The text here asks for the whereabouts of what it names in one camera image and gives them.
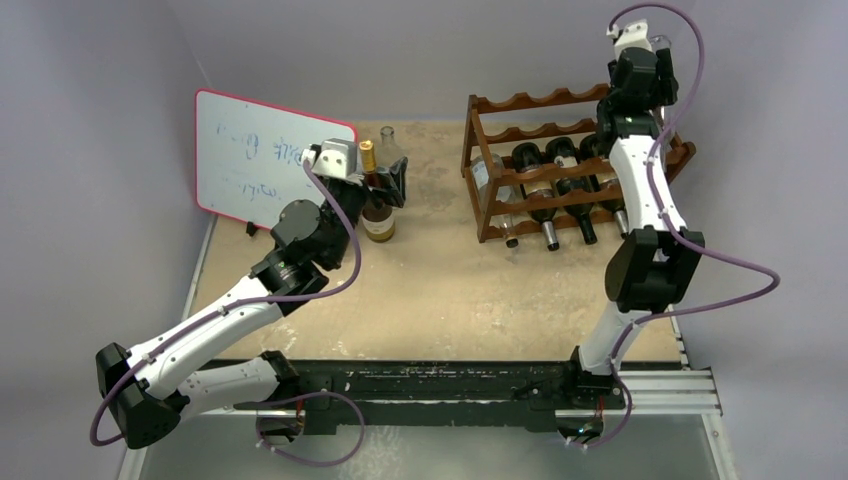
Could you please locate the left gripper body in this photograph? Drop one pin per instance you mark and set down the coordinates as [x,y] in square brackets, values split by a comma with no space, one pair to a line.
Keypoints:
[353,201]

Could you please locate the clear slim glass bottle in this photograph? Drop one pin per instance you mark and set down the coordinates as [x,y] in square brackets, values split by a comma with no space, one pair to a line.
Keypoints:
[388,150]

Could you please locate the red framed whiteboard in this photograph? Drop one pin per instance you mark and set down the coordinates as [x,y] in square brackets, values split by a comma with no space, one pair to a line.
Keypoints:
[248,155]

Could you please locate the dark gold-capped wine bottle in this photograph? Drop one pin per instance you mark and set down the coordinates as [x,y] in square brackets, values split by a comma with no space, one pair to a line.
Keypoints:
[377,216]

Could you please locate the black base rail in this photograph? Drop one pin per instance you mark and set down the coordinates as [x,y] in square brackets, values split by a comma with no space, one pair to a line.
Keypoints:
[537,396]

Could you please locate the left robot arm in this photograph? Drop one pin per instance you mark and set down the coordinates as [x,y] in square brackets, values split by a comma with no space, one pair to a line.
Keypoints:
[148,389]

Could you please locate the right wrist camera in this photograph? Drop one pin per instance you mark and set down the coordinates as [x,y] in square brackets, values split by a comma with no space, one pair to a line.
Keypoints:
[632,35]

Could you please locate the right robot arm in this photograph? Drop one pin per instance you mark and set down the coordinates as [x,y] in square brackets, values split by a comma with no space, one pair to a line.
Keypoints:
[652,268]

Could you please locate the brown wooden wine rack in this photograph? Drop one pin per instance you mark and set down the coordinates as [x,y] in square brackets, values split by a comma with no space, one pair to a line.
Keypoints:
[485,206]

